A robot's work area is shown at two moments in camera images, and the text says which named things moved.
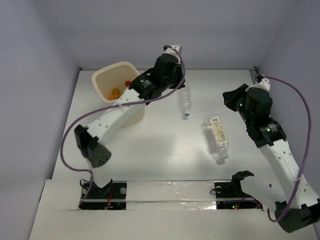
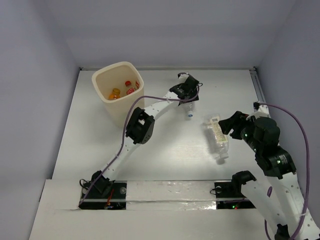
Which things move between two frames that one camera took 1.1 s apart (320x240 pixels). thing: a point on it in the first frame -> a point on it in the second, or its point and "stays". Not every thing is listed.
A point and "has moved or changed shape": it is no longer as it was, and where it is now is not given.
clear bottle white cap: [187, 113] has moved or changed shape
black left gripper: [176, 78] -> [188, 99]
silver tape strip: [170, 195] stays
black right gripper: [230, 96] -> [235, 122]
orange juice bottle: [115, 95] stays
